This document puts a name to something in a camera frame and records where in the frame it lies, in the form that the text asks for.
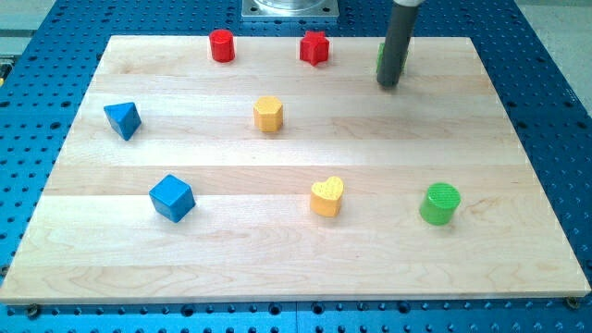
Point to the light wooden board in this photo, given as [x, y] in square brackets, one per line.
[95, 236]

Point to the yellow hexagon block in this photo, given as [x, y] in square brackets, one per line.
[268, 114]

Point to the red cylinder block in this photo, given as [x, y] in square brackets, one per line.
[222, 45]

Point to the yellow heart block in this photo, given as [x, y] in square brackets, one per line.
[325, 199]

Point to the blue triangular prism block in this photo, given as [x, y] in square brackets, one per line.
[123, 118]

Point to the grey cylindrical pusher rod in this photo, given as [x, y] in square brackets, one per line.
[403, 16]

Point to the green block behind rod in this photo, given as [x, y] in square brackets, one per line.
[380, 58]

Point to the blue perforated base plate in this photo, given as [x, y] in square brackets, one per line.
[538, 54]

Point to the red star block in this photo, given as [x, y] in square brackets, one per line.
[314, 47]

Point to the green cylinder block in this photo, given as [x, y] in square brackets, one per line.
[440, 202]

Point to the blue cube block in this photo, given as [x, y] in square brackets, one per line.
[172, 198]

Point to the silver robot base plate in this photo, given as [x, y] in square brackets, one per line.
[267, 9]

